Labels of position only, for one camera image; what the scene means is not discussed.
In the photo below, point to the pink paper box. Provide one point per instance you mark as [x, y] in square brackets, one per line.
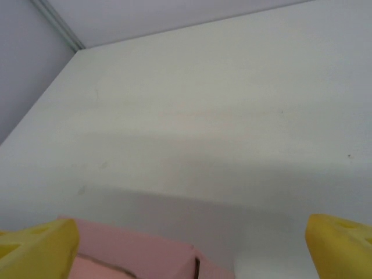
[130, 250]

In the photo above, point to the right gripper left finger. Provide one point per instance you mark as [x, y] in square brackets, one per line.
[37, 253]

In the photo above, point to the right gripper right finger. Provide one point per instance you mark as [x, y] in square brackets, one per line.
[343, 250]

